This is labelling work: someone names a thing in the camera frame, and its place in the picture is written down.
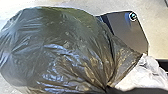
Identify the silver base bolt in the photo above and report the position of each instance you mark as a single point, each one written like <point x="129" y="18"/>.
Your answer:
<point x="133" y="15"/>

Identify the white plastic wad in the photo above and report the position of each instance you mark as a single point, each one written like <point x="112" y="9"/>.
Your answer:
<point x="143" y="76"/>

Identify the black trash bag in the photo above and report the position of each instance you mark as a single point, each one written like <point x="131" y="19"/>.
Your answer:
<point x="63" y="50"/>

